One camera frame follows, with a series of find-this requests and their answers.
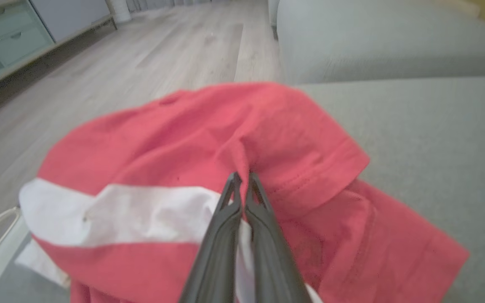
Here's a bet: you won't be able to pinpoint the red jersey with white sleeves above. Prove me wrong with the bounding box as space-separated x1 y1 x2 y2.
14 239 71 290

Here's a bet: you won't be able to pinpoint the small grey sofa seat cushion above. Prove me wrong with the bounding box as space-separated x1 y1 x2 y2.
268 0 485 85

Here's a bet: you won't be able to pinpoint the pale grey TV cabinet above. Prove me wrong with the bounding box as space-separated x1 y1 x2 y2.
0 0 117 98

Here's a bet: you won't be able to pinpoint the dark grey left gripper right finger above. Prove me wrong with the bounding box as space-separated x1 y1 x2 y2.
245 172 313 303

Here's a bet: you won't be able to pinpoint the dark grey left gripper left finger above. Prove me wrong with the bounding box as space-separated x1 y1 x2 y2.
179 172 243 303

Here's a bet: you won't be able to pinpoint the white laundry basket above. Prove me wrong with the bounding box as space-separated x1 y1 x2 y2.
0 205 30 287

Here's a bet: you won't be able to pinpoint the grey pleated curtain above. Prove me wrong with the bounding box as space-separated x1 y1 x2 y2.
125 0 226 12

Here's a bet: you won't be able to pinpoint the red shorts with white trim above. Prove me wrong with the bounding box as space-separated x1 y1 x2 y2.
19 82 470 303

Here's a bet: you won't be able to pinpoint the white ribbed cylinder appliance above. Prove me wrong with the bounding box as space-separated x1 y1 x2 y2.
107 0 133 24

